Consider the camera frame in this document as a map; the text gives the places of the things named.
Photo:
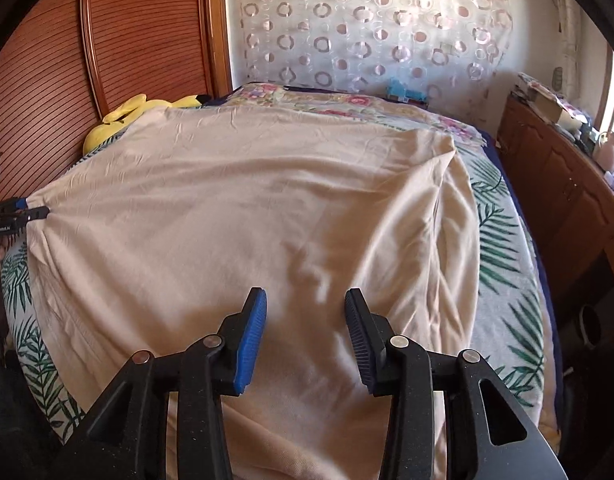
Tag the dark round container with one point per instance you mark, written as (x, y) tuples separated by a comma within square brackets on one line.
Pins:
[(590, 326)]

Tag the yellow plush toy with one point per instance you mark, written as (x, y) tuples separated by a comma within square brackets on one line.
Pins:
[(107, 130)]

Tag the dark cloth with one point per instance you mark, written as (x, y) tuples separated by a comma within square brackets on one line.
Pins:
[(12, 410)]

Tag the sheer circle pattern curtain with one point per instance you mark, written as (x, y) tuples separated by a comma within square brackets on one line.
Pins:
[(362, 25)]

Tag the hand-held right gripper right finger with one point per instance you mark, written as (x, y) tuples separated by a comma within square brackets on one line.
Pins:
[(362, 355)]

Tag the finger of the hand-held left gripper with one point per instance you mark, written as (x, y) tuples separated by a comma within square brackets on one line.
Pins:
[(37, 213), (22, 203)]

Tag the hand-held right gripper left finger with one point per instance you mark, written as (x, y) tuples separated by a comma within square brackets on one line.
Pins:
[(248, 345)]

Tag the open cardboard box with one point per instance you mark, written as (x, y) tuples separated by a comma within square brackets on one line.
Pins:
[(549, 102)]

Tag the pink vase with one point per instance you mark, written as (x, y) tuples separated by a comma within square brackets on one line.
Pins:
[(606, 152)]

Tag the wooden louvered wardrobe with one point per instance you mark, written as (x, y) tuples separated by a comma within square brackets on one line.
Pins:
[(147, 35)]

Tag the wooden side cabinet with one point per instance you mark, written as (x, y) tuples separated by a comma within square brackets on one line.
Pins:
[(562, 195)]

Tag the dark blue bed sheet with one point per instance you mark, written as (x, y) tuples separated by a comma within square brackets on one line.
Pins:
[(537, 240)]

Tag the blue box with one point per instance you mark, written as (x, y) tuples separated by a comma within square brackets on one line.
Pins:
[(407, 92)]

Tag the floral leaf print blanket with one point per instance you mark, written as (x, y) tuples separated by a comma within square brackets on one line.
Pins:
[(507, 270)]

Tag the beige printed t-shirt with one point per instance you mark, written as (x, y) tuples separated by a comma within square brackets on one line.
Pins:
[(237, 210)]

